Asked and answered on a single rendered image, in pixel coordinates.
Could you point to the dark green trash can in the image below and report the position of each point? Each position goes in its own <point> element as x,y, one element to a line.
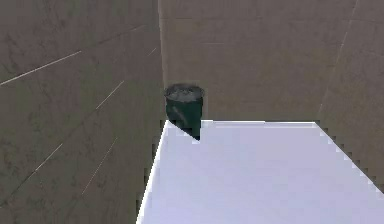
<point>185,111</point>

